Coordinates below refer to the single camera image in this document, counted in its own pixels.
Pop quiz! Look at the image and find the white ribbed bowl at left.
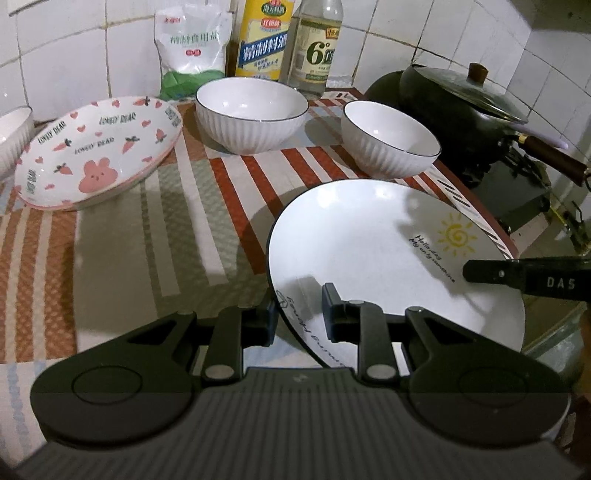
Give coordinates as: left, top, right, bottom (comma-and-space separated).
0, 106, 34, 180

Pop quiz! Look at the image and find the gas stove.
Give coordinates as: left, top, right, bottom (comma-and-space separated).
469, 147, 590, 375

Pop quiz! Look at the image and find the striped checkered table cloth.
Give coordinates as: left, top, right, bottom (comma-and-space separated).
0, 87, 521, 467

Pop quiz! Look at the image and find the yellow label cooking wine bottle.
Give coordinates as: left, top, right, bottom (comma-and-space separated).
235, 0, 294, 81

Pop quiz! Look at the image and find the pink carrot bear plate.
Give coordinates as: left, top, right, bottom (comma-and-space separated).
14, 96, 183, 211

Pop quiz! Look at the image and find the black wok with lid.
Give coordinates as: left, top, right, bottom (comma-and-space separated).
365, 63, 590, 188

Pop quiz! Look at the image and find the clear white vinegar bottle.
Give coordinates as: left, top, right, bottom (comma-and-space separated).
287, 0, 344, 100

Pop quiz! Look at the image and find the small white ribbed bowl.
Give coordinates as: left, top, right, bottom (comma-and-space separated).
341, 100, 442, 180

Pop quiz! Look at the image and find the white plate with sun print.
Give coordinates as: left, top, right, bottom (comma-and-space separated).
267, 179, 526, 367

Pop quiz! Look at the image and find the white green salt bag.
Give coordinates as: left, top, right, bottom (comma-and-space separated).
154, 1, 233, 101

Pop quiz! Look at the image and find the large white ribbed bowl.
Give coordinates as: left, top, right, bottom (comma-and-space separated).
195, 77, 308, 155

